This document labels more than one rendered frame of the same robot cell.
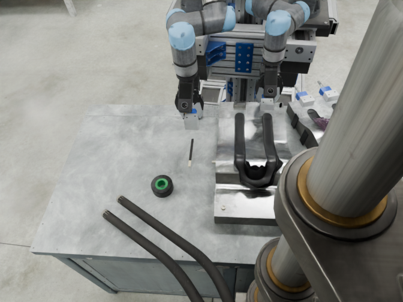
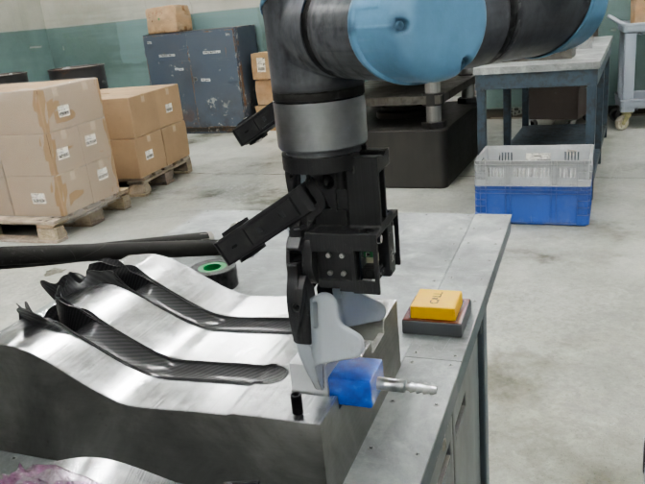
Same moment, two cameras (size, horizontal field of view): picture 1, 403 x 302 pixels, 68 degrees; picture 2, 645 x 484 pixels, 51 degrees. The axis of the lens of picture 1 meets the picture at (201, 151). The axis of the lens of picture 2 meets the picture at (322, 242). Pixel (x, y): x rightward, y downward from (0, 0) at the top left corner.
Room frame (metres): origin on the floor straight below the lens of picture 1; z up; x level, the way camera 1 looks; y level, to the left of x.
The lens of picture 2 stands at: (0.99, -0.84, 1.22)
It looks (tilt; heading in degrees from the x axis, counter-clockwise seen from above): 19 degrees down; 103
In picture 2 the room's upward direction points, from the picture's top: 6 degrees counter-clockwise
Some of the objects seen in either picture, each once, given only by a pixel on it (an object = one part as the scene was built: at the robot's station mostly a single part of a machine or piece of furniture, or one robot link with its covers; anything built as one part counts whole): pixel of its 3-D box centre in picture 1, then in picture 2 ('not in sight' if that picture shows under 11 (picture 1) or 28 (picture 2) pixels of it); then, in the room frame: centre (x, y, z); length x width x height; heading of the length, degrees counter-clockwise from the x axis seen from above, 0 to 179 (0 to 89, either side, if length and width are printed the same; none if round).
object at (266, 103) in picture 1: (265, 97); (367, 381); (0.89, -0.29, 0.89); 0.13 x 0.05 x 0.05; 171
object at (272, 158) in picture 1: (255, 142); (158, 316); (0.65, -0.20, 0.92); 0.35 x 0.16 x 0.09; 171
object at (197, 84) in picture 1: (188, 83); not in sight; (0.81, 0.02, 1.09); 0.09 x 0.08 x 0.12; 171
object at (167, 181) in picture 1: (162, 186); (213, 277); (0.57, 0.16, 0.82); 0.08 x 0.08 x 0.04
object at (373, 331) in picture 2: (239, 108); (358, 344); (0.87, -0.18, 0.87); 0.05 x 0.05 x 0.04; 81
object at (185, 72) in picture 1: (185, 66); not in sight; (0.80, 0.02, 1.17); 0.08 x 0.08 x 0.05
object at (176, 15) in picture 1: (183, 26); not in sight; (0.90, 0.01, 1.25); 0.11 x 0.11 x 0.08; 6
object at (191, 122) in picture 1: (192, 112); not in sight; (0.82, 0.02, 0.93); 0.13 x 0.05 x 0.05; 171
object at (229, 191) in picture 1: (252, 154); (159, 350); (0.64, -0.19, 0.87); 0.50 x 0.26 x 0.14; 171
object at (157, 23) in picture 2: not in sight; (168, 19); (-2.24, 6.69, 1.26); 0.42 x 0.33 x 0.29; 167
